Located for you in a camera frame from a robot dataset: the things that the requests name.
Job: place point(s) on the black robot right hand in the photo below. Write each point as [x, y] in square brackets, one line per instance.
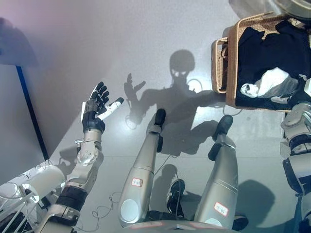
[305, 93]

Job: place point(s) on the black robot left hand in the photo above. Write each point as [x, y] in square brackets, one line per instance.
[93, 121]

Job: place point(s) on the white and grey garment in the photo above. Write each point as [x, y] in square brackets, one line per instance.
[272, 78]

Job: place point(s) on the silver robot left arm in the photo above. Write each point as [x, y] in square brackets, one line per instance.
[85, 157]

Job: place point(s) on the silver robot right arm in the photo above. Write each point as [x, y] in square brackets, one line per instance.
[297, 126]

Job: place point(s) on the black clothes pile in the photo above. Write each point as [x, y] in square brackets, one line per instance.
[267, 53]

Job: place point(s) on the woven wicker laundry basket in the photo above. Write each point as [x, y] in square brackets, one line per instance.
[232, 60]

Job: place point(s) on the black robot left foot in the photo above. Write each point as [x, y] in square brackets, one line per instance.
[160, 116]

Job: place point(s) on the black robot foot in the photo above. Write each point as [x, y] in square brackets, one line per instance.
[223, 125]
[160, 116]

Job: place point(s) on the silver robot left leg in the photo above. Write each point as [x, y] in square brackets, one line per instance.
[143, 170]

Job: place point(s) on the silver robot leg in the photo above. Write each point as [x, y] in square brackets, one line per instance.
[143, 170]
[223, 174]

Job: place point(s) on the black robot right foot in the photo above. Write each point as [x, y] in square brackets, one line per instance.
[223, 125]

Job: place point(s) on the black sneaker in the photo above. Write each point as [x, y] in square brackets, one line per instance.
[176, 196]

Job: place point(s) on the silver robot right leg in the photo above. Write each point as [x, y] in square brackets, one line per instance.
[223, 174]

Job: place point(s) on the grey robot torso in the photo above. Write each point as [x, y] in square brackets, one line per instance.
[177, 228]

